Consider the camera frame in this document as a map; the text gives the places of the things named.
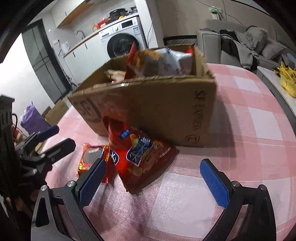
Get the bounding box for red gold small snack bag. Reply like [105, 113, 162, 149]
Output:
[76, 143, 114, 184]

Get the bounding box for dark red chips bag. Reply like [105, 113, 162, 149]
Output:
[103, 116, 179, 194]

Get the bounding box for clear pack of crackers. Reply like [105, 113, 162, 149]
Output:
[104, 69, 126, 83]

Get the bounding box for white noodle snack bag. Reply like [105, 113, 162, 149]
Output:
[123, 42, 194, 80]

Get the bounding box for purple plastic bag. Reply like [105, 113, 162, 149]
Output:
[20, 102, 50, 135]

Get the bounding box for cardboard box on floor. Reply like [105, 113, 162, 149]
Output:
[42, 100, 69, 126]

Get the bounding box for dark glass door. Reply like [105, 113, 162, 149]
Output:
[22, 20, 71, 103]

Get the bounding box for pink checkered tablecloth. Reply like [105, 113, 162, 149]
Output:
[43, 63, 296, 241]

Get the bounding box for white kitchen base cabinets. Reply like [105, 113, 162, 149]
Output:
[64, 34, 110, 84]

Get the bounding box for white electric kettle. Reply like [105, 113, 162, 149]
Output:
[61, 42, 70, 55]

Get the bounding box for white washing machine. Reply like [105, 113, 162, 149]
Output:
[99, 16, 147, 58]

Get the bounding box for brown cardboard SF box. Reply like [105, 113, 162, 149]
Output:
[69, 45, 217, 147]

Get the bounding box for black basket on washer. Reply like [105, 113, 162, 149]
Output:
[109, 8, 127, 22]

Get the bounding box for grey white coffee table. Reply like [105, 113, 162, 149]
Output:
[256, 66, 295, 132]

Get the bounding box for yellow plastic bag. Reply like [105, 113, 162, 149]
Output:
[274, 61, 296, 98]

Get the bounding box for grey sofa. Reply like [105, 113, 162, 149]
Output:
[197, 20, 295, 72]

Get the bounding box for black patterned radiator cover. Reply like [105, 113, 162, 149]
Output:
[163, 35, 198, 46]

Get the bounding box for grey clothes pile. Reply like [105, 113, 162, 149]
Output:
[219, 30, 258, 71]

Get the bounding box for grey sofa cushion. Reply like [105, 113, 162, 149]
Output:
[244, 26, 267, 54]

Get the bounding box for wall power strip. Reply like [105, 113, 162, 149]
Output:
[209, 6, 223, 21]

